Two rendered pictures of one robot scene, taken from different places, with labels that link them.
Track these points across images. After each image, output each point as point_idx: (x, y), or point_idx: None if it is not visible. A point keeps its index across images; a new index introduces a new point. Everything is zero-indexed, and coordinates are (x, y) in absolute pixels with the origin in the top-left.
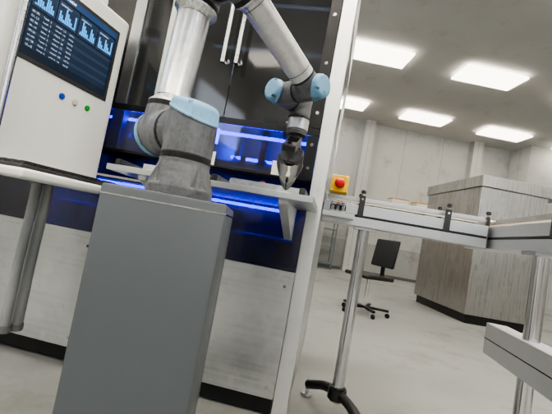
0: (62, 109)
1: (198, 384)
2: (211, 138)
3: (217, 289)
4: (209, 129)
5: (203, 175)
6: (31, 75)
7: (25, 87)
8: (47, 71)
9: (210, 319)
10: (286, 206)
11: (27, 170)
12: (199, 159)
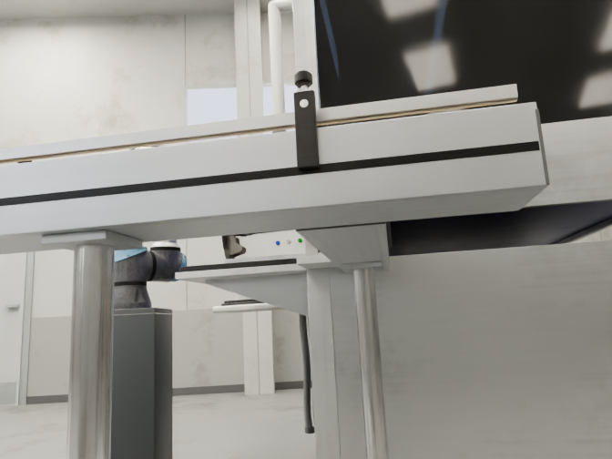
0: (281, 251)
1: (120, 437)
2: (118, 268)
3: (131, 369)
4: (116, 264)
5: (115, 293)
6: (255, 240)
7: (253, 250)
8: (264, 233)
9: (122, 390)
10: (210, 285)
11: (215, 307)
12: (114, 284)
